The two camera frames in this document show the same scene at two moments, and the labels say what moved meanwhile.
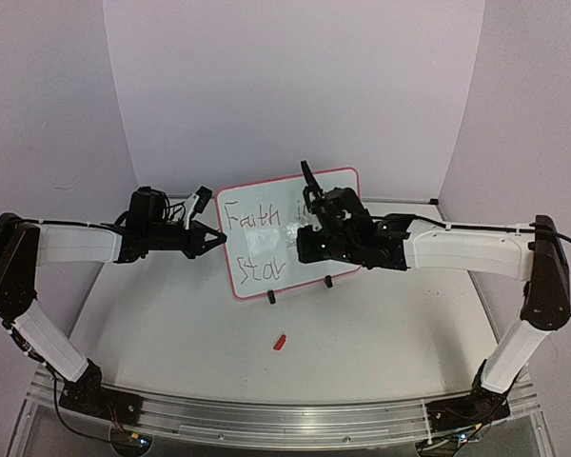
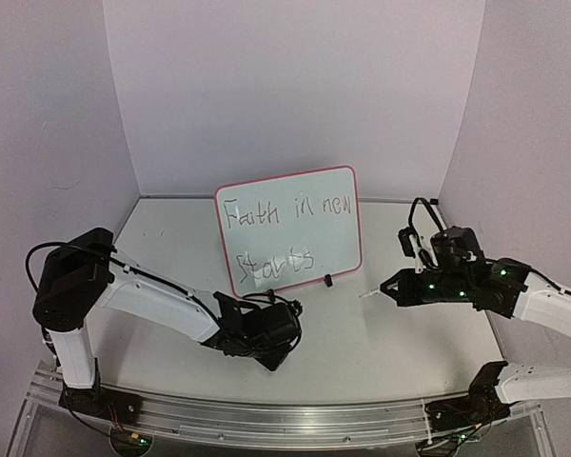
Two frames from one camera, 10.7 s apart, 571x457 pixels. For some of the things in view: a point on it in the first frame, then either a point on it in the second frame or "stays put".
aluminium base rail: (330, 425) stays put
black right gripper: (321, 205) to (406, 289)
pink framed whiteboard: (261, 223) stays put
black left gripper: (195, 244) to (275, 361)
